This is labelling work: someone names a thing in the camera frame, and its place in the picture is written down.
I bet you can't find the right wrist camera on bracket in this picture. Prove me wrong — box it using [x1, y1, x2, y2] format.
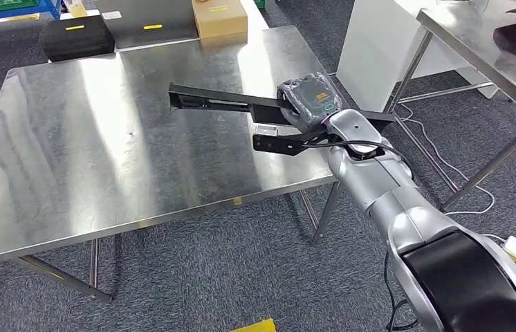
[252, 123, 329, 158]

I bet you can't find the black plastic panel part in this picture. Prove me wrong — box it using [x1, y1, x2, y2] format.
[168, 83, 396, 135]

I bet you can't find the stainless steel table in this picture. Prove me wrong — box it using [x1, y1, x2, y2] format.
[0, 25, 346, 304]
[384, 0, 516, 212]

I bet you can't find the black hanging robot cable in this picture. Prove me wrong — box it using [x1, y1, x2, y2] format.
[383, 250, 420, 332]

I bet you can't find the brown cardboard box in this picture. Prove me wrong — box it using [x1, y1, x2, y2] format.
[191, 0, 249, 41]

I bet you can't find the green plastic crate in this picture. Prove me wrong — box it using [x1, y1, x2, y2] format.
[0, 0, 40, 12]

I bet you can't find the grey metal box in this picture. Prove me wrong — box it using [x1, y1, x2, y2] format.
[95, 0, 200, 50]

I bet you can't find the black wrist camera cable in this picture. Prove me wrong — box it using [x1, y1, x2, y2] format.
[304, 138, 417, 182]

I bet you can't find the blue metal shelf rack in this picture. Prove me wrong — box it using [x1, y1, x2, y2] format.
[0, 0, 63, 25]

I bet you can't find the black case with yellow label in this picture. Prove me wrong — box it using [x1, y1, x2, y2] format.
[40, 15, 116, 63]

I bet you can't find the yellow floor tape square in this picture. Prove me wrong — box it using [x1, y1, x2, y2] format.
[228, 318, 277, 332]

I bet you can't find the white cabinet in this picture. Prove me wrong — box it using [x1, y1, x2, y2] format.
[335, 0, 501, 114]

